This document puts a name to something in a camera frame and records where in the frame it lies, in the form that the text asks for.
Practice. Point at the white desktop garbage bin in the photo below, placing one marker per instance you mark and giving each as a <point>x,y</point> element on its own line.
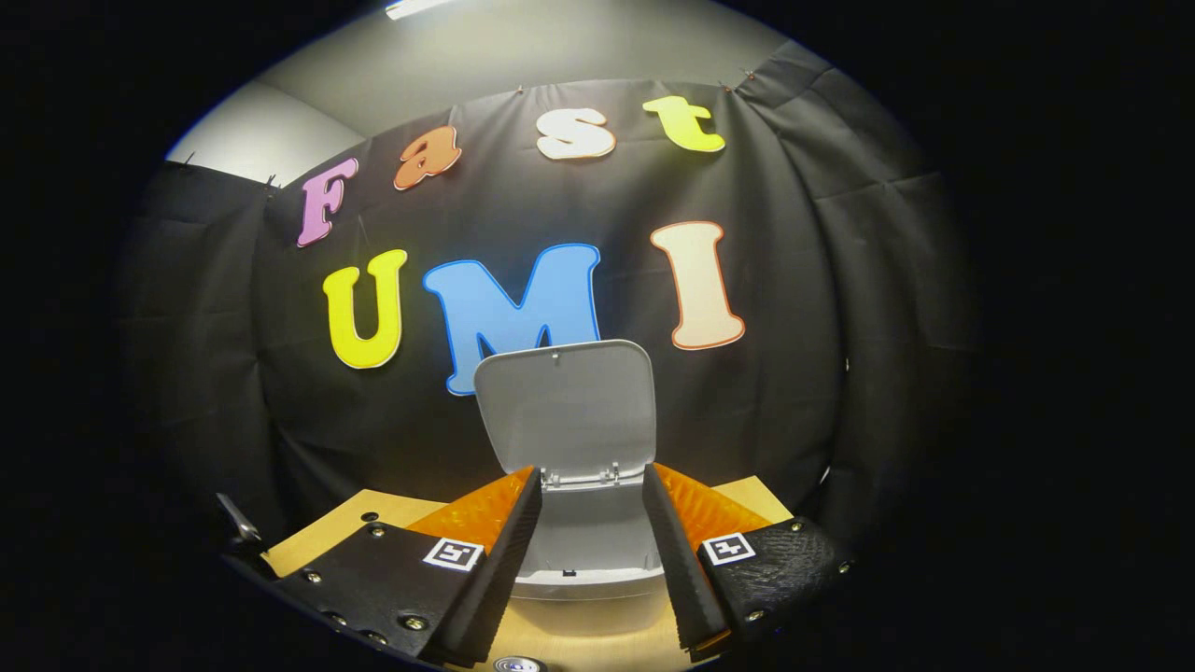
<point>569,411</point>

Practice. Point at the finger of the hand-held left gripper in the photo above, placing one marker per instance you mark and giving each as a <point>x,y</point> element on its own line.
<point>239,523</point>

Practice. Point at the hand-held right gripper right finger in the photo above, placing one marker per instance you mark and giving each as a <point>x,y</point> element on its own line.
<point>681,588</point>

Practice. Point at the ceiling light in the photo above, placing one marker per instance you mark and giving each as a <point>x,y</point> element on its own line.
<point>415,7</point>

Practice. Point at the wooden desktop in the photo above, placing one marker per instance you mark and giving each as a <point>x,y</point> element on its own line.
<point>322,537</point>

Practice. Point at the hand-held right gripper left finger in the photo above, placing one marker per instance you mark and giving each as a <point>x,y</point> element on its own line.
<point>495,588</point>

